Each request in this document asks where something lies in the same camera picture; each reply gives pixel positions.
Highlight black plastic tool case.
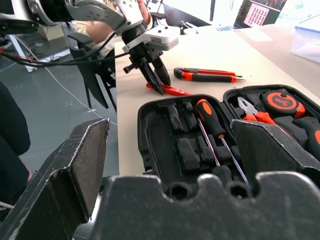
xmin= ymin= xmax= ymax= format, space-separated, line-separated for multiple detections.
xmin=137 ymin=84 xmax=320 ymax=188

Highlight black chair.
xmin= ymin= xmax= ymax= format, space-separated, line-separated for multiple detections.
xmin=66 ymin=32 xmax=119 ymax=113

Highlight open laptop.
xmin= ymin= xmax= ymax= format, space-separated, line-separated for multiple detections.
xmin=189 ymin=0 xmax=288 ymax=35

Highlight bystander bare hand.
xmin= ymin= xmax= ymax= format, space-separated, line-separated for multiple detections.
xmin=136 ymin=0 xmax=154 ymax=26

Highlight red hand tool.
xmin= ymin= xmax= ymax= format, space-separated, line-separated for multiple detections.
xmin=146 ymin=82 xmax=193 ymax=97

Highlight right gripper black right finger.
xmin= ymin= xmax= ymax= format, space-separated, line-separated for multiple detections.
xmin=230 ymin=119 xmax=320 ymax=186

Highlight white floor cable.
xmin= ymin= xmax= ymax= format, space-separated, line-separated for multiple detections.
xmin=43 ymin=66 xmax=118 ymax=126

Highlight black orange tool handle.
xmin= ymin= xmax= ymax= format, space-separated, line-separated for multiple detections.
xmin=292 ymin=116 xmax=320 ymax=156

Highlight orange black tape measure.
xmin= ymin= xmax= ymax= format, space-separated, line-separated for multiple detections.
xmin=260 ymin=89 xmax=307 ymax=119

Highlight clear plastic box blue lid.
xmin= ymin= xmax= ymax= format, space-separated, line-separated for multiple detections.
xmin=290 ymin=16 xmax=320 ymax=64

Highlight silver robot body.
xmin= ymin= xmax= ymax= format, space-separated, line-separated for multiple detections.
xmin=0 ymin=0 xmax=39 ymax=35

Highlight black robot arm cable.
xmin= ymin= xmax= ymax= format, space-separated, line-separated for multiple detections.
xmin=0 ymin=31 xmax=131 ymax=68

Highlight orange handle pliers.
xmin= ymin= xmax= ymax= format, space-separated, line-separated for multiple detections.
xmin=236 ymin=96 xmax=295 ymax=140

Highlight bystander in cream clothing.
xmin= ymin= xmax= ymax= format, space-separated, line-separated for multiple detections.
xmin=71 ymin=19 xmax=116 ymax=59

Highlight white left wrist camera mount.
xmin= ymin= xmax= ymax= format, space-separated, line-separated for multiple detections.
xmin=121 ymin=25 xmax=180 ymax=54

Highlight black rounded shape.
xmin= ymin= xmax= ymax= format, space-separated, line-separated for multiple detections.
xmin=0 ymin=81 xmax=32 ymax=210

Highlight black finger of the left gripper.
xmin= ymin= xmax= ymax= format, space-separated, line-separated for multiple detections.
xmin=139 ymin=62 xmax=165 ymax=96
xmin=152 ymin=57 xmax=172 ymax=87

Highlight black handle thin screwdriver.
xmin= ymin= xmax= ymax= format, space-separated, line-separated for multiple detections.
xmin=198 ymin=118 xmax=235 ymax=187

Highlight white stand frame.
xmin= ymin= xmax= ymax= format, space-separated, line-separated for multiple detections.
xmin=6 ymin=33 xmax=71 ymax=74

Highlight orange black handle screwdriver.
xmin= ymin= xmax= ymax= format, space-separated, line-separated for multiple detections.
xmin=195 ymin=98 xmax=251 ymax=187

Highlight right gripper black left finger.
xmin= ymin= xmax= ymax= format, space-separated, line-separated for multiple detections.
xmin=0 ymin=117 xmax=111 ymax=240

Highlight orange black utility knife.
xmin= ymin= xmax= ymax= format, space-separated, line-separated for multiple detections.
xmin=173 ymin=67 xmax=245 ymax=84

